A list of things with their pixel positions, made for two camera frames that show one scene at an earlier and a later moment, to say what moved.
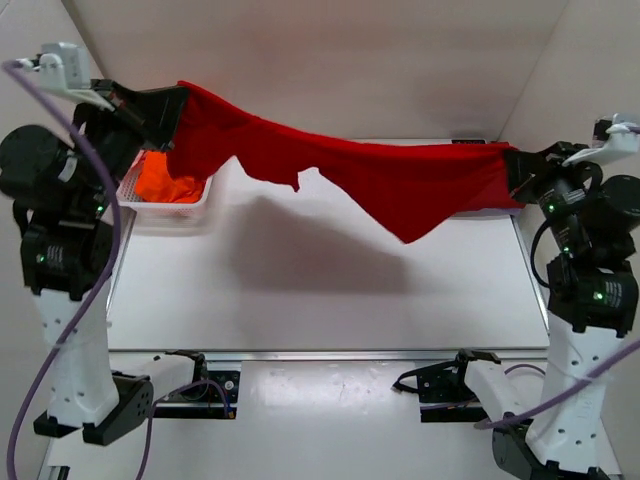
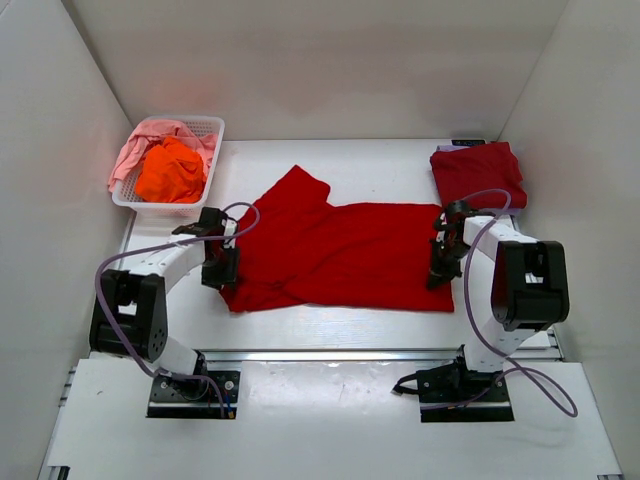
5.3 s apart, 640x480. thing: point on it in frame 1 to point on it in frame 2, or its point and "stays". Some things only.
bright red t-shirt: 412,188 to 298,250
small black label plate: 469,141 stays
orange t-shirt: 155,182 stays
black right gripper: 523,168 to 440,274
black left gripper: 166,105 to 227,276
